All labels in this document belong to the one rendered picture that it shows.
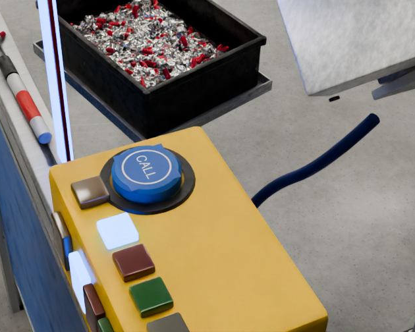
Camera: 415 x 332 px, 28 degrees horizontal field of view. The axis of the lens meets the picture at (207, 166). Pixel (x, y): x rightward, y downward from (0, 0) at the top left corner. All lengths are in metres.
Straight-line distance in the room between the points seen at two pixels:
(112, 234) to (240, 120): 1.74
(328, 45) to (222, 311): 0.41
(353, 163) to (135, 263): 1.69
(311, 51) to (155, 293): 0.41
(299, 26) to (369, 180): 1.30
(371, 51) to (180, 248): 0.38
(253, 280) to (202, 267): 0.03
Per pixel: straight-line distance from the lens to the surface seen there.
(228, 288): 0.43
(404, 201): 2.03
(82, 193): 0.46
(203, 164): 0.49
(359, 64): 0.77
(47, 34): 0.69
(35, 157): 0.81
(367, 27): 0.77
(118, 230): 0.44
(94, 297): 0.44
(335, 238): 1.91
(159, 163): 0.47
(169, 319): 0.41
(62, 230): 0.47
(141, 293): 0.42
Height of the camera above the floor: 1.41
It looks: 44 degrees down
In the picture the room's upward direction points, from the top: 2 degrees clockwise
